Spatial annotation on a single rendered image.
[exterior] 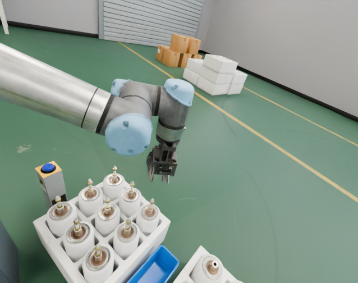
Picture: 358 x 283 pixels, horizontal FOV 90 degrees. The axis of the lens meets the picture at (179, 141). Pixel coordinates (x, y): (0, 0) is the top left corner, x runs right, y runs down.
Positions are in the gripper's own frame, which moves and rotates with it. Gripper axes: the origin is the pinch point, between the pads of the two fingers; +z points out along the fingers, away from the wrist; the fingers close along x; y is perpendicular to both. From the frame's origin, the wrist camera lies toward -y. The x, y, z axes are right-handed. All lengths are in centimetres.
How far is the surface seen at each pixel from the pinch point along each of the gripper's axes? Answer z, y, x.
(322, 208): 46, -23, 138
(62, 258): 28.3, 14.5, -29.0
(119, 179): 21.0, -16.1, -14.8
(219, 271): 20.9, 23.2, 25.1
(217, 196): 46, -28, 50
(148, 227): 24.3, 5.4, 0.0
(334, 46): -70, -345, 378
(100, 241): 28.3, 8.9, -18.0
